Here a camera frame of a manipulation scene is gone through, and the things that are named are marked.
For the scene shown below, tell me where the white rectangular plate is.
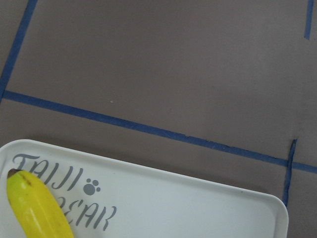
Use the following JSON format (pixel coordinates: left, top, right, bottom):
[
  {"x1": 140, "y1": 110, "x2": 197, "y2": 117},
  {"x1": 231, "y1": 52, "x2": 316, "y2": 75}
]
[{"x1": 0, "y1": 140, "x2": 289, "y2": 238}]

